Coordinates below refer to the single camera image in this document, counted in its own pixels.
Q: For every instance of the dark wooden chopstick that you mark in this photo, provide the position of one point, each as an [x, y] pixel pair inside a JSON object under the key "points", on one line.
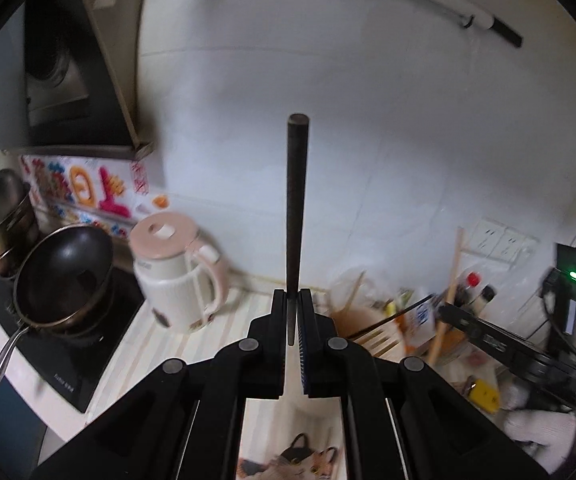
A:
{"points": [[393, 317], [298, 200]]}

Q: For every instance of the yellow phone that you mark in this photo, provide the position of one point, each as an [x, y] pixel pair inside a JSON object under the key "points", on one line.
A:
{"points": [[484, 392]]}

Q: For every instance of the white plastic bag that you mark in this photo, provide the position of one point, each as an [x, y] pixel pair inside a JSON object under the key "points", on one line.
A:
{"points": [[348, 280]]}

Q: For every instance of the black range hood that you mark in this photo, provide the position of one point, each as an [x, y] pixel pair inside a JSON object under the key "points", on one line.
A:
{"points": [[52, 60]]}

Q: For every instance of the cream pink electric kettle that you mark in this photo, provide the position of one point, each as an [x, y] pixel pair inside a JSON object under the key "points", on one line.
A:
{"points": [[172, 275]]}

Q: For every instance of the dark soy sauce bottle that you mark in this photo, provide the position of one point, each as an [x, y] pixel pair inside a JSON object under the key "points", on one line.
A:
{"points": [[470, 287]]}

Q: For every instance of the striped cat print tablecloth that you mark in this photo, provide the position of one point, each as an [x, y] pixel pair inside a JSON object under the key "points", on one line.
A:
{"points": [[132, 360]]}

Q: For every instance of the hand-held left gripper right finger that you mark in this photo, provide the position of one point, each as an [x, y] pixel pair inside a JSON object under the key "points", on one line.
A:
{"points": [[304, 330]]}

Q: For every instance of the orange box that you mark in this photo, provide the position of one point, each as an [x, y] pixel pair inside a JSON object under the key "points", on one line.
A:
{"points": [[449, 345]]}

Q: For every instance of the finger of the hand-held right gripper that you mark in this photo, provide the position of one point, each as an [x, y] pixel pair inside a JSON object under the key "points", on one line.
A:
{"points": [[483, 330]]}

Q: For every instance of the black induction cooker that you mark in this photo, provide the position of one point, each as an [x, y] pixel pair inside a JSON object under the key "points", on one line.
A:
{"points": [[67, 360]]}

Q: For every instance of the white wall socket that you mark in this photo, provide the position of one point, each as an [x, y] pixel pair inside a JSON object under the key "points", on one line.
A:
{"points": [[512, 246], [485, 236]]}

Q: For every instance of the person's right hand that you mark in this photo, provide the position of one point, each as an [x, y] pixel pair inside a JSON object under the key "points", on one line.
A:
{"points": [[540, 435]]}

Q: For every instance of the light wooden chopstick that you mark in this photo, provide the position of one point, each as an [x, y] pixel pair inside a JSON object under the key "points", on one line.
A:
{"points": [[449, 290], [355, 291]]}

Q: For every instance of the colourful wall stickers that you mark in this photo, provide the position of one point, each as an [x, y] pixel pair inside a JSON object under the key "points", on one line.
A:
{"points": [[92, 190]]}

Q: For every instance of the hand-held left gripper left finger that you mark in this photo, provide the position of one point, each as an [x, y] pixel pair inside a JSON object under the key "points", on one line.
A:
{"points": [[279, 330]]}

